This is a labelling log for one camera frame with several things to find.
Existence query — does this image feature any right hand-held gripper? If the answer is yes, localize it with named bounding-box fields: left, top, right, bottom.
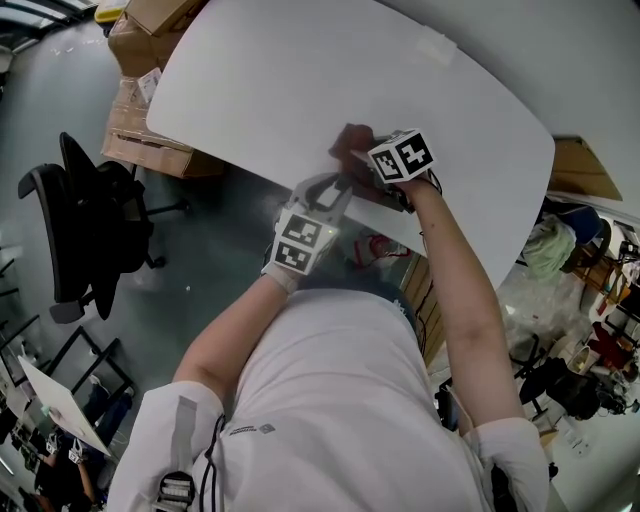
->
left=347, top=127, right=437, bottom=215

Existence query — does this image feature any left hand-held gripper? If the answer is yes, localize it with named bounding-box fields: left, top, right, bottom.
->
left=271, top=171, right=355, bottom=278

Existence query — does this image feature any red cloth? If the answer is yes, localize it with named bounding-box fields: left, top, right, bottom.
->
left=327, top=123, right=376, bottom=171

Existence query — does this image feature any person's right forearm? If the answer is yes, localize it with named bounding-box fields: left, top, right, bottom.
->
left=399, top=177, right=526, bottom=436

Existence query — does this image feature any person's left forearm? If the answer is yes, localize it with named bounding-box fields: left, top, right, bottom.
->
left=172, top=272, right=301, bottom=396

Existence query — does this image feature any green cloth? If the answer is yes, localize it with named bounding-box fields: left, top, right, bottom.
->
left=522, top=222, right=576, bottom=286

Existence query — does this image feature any white wrist band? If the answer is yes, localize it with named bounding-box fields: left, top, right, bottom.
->
left=262, top=262, right=299, bottom=294

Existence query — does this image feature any white tape piece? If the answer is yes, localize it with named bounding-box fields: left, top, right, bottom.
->
left=417, top=27, right=459, bottom=64

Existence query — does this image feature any wooden slat panel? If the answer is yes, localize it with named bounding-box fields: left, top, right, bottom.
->
left=399, top=254, right=451, bottom=369

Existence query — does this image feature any large taped cardboard box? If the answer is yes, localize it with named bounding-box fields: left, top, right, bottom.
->
left=101, top=77, right=226, bottom=180

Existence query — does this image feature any flat cardboard sheet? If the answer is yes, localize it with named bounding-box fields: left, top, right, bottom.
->
left=547, top=135, right=624, bottom=202

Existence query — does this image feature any person's white shirt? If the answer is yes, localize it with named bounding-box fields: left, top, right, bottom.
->
left=107, top=288, right=551, bottom=512

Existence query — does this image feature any white labelled packet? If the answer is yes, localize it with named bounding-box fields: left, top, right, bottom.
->
left=137, top=68, right=164, bottom=106

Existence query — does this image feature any blue chair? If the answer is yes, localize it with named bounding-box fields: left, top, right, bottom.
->
left=529, top=199, right=614, bottom=274

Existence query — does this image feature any plain brown cardboard box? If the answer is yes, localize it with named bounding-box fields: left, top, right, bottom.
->
left=107, top=12, right=176, bottom=79

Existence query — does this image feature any black mesh office chair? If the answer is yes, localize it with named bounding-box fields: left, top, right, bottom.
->
left=18, top=132, right=191, bottom=324

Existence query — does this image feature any yellow box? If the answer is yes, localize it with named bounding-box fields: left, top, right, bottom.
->
left=94, top=0, right=131, bottom=24

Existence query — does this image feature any black swivel chair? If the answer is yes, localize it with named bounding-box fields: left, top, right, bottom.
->
left=509, top=334, right=601, bottom=421

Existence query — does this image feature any white board panel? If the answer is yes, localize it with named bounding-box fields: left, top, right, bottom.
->
left=17, top=355, right=111, bottom=456

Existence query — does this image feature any red cable bundle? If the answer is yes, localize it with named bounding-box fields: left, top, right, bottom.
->
left=349, top=234, right=410, bottom=267

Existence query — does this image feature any grey chest strap with buckle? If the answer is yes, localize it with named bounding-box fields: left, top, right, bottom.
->
left=154, top=394, right=199, bottom=512

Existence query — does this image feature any black metal frame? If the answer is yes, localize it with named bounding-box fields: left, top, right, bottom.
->
left=49, top=324, right=135, bottom=402

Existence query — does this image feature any black cable on shirt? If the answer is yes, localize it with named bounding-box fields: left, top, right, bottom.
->
left=202, top=414, right=227, bottom=512

